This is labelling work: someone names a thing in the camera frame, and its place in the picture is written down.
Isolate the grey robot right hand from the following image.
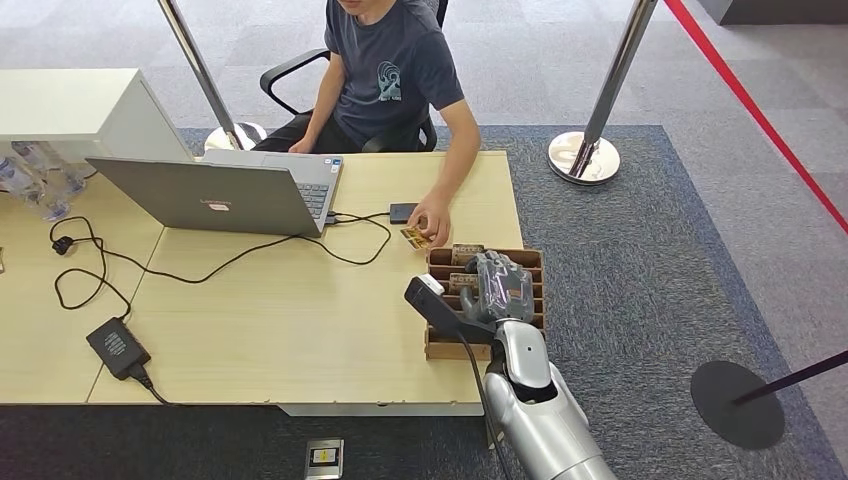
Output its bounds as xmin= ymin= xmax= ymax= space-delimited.
xmin=458 ymin=250 xmax=537 ymax=327

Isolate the person's left hand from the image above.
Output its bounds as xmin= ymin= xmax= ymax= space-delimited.
xmin=405 ymin=192 xmax=454 ymax=250

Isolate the cardboard slotted card holder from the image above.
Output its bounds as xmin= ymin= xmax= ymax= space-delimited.
xmin=423 ymin=246 xmax=547 ymax=363

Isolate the person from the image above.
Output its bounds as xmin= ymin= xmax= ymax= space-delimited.
xmin=251 ymin=0 xmax=484 ymax=250

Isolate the black office chair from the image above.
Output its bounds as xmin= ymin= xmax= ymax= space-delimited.
xmin=259 ymin=0 xmax=450 ymax=154

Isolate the grey laptop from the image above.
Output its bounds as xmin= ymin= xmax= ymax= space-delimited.
xmin=86 ymin=148 xmax=344 ymax=238

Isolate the white desk base panel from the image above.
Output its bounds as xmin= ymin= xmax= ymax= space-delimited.
xmin=278 ymin=402 xmax=485 ymax=419

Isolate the clear plastic water bottle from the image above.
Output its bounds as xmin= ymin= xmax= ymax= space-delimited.
xmin=11 ymin=140 xmax=89 ymax=197
xmin=0 ymin=153 xmax=71 ymax=223

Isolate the white cabinet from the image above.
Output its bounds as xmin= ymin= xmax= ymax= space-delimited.
xmin=0 ymin=68 xmax=195 ymax=164

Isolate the metal floor socket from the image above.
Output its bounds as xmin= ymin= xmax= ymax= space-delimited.
xmin=304 ymin=438 xmax=346 ymax=480

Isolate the black stanchion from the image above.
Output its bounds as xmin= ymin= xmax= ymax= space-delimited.
xmin=690 ymin=349 xmax=848 ymax=452

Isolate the black power adapter brick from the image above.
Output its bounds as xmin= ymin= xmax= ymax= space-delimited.
xmin=86 ymin=316 xmax=152 ymax=382

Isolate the red stanchion belt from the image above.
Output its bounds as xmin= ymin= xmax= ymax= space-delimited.
xmin=664 ymin=0 xmax=848 ymax=236

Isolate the dark grey cabinet base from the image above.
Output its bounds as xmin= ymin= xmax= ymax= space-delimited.
xmin=698 ymin=0 xmax=848 ymax=26

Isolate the short black usb cable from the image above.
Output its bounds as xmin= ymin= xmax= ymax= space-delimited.
xmin=324 ymin=210 xmax=393 ymax=224

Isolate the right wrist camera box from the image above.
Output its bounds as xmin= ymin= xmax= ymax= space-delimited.
xmin=404 ymin=273 xmax=498 ymax=344

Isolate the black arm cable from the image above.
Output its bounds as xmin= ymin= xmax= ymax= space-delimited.
xmin=455 ymin=329 xmax=517 ymax=480

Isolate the chrome stanchion post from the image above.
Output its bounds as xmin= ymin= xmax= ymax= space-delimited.
xmin=547 ymin=0 xmax=661 ymax=187
xmin=156 ymin=0 xmax=268 ymax=153

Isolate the long black power cable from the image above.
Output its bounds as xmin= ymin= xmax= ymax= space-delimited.
xmin=49 ymin=213 xmax=393 ymax=321

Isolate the black adapter mains cable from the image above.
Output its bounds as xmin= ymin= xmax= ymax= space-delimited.
xmin=129 ymin=364 xmax=175 ymax=407

